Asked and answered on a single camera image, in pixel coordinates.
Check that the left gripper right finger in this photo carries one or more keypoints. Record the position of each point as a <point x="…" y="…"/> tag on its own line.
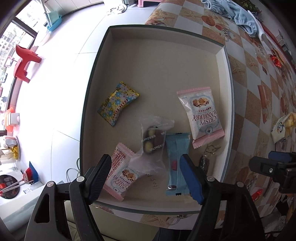
<point x="228" y="211"/>

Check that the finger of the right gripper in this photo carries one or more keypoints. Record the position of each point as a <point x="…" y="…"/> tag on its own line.
<point x="283" y="157"/>

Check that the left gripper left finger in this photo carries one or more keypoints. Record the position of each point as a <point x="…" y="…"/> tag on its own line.
<point x="49" y="221"/>

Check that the potato sticks bag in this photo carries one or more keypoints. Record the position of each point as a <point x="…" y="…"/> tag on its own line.
<point x="283" y="127"/>

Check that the clear brown snack bar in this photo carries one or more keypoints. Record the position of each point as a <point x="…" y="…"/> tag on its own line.
<point x="210" y="151"/>

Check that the pink crispy cranberry packet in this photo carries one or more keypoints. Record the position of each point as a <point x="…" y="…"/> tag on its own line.
<point x="202" y="115"/>

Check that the floral yellow candy packet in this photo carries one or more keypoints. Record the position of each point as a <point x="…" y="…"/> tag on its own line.
<point x="120" y="98"/>

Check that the clear chocolate cake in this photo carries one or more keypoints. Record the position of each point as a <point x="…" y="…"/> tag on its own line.
<point x="149" y="159"/>

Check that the light blue snack bar wrapper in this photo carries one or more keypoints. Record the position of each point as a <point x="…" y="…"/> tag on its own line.
<point x="177" y="144"/>

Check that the red snack wrapper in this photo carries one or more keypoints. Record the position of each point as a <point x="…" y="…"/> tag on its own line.
<point x="256" y="194"/>

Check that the red foil snack far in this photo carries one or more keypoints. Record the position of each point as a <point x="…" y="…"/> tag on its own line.
<point x="276" y="61"/>

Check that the cardboard tray box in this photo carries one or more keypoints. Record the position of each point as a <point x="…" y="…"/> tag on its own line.
<point x="156" y="62"/>

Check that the red plastic stool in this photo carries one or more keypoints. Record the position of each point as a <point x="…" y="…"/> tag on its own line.
<point x="26" y="55"/>

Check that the light blue cloth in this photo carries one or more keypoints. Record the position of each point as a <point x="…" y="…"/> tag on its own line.
<point x="231" y="10"/>

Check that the blue dustpan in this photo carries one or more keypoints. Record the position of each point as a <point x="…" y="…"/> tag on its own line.
<point x="53" y="20"/>

